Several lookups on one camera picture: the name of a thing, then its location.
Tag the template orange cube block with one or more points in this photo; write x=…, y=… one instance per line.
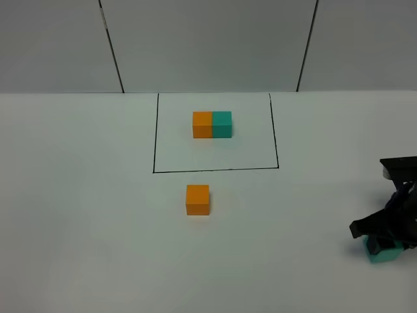
x=202, y=125

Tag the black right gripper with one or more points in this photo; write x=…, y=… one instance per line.
x=395, y=222

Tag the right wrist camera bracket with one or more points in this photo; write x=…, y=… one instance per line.
x=399, y=170

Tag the template teal cube block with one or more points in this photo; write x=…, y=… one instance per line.
x=222, y=126

